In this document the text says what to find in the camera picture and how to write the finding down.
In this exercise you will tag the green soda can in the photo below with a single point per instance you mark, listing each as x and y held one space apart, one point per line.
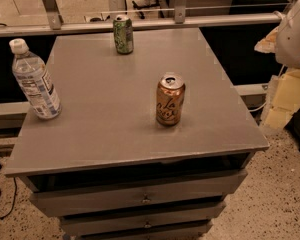
123 34

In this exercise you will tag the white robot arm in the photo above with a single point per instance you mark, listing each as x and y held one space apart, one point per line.
287 49

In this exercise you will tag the orange LaCroix can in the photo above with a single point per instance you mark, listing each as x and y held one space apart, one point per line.
169 99

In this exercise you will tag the grey drawer cabinet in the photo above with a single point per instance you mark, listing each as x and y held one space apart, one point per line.
107 132

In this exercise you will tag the middle cabinet drawer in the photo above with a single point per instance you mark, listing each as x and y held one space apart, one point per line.
143 219

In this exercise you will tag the cabinet drawer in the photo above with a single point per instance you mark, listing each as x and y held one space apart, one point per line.
194 228
103 198
143 219

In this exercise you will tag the clear plastic water bottle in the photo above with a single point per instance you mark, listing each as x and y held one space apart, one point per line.
34 80

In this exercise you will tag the top cabinet drawer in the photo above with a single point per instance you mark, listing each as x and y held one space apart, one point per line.
103 198

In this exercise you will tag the grey metal railing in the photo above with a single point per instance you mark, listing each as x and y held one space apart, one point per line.
163 23

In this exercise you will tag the bottom cabinet drawer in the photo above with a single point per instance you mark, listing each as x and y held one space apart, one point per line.
194 228

